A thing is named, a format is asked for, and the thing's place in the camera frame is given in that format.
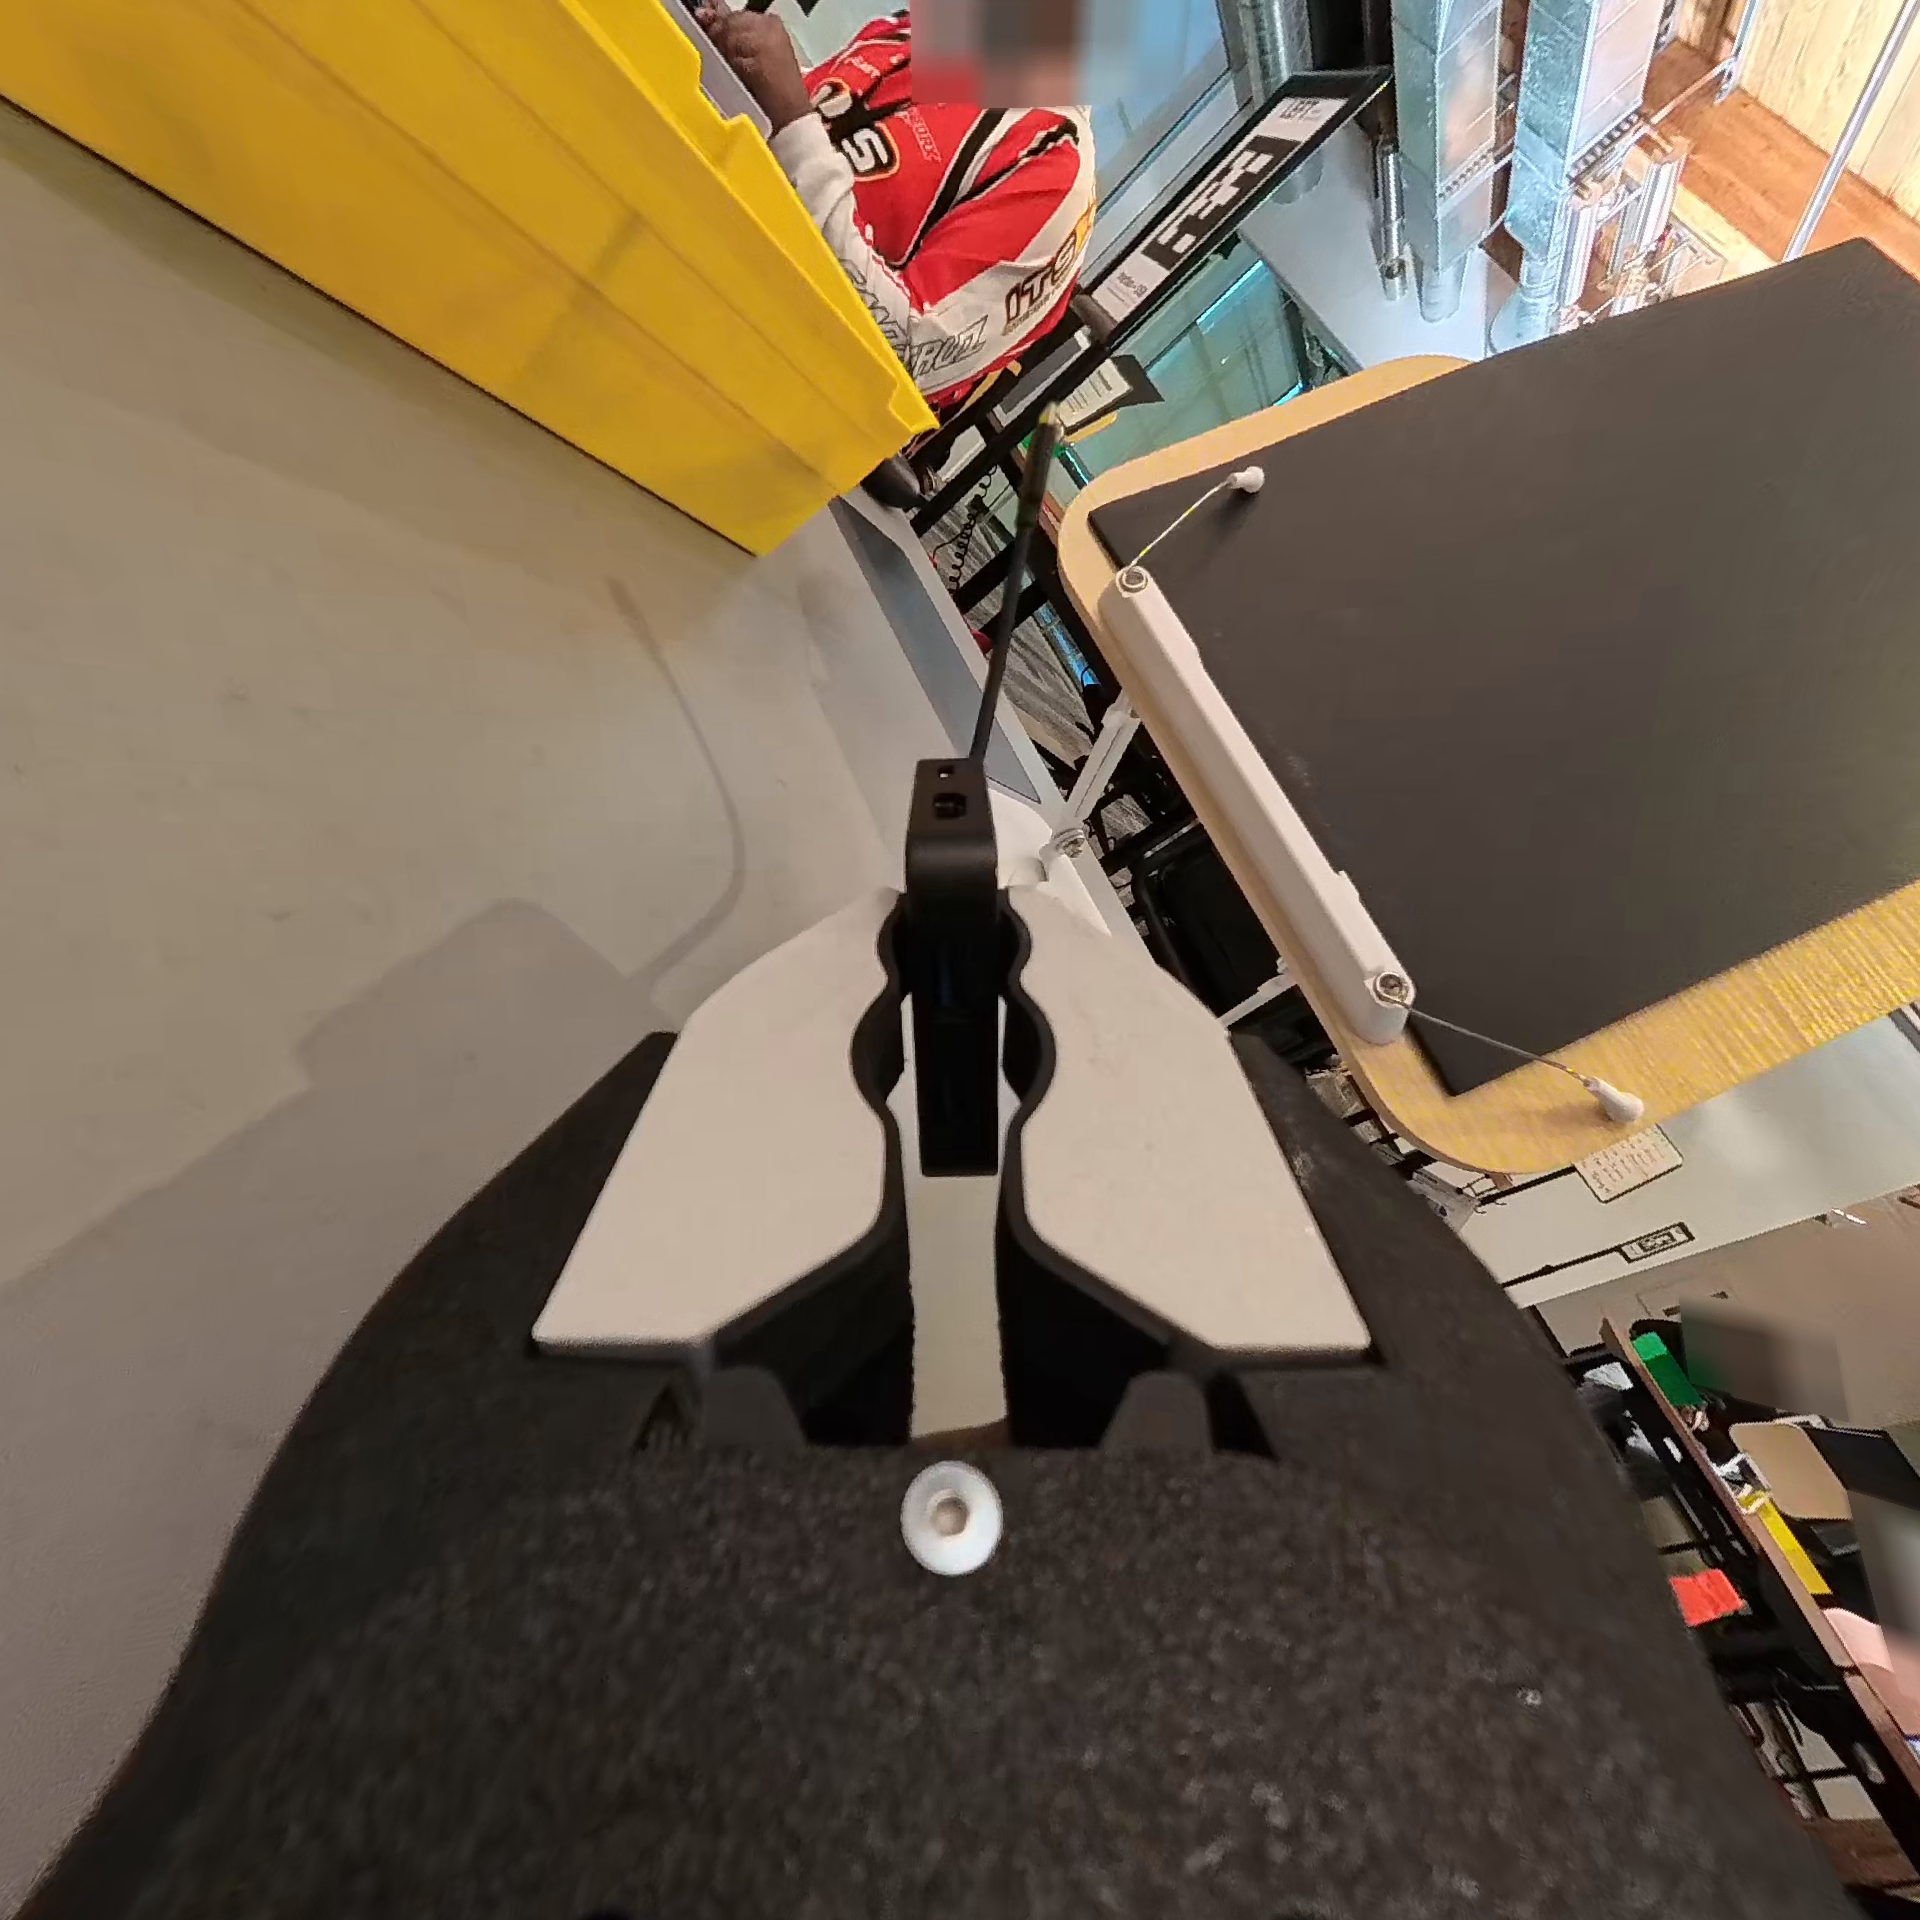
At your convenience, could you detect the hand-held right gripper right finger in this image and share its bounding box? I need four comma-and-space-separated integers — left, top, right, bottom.
998, 895, 1378, 1446

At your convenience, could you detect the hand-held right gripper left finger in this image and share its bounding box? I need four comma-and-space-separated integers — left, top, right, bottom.
527, 887, 917, 1446

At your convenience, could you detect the yellow plastic bin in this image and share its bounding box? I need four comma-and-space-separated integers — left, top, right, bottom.
0, 0, 939, 557

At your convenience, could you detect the grey desk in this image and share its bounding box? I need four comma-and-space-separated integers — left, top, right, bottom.
0, 95, 1059, 1892

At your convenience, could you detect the black board with wooden rim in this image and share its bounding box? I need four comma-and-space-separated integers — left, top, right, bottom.
1055, 240, 1920, 1176

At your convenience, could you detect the printed tag sign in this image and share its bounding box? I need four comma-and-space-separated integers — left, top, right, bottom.
1085, 65, 1397, 323

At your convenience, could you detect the silver ventilation duct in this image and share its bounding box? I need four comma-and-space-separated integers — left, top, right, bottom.
1385, 0, 1757, 348

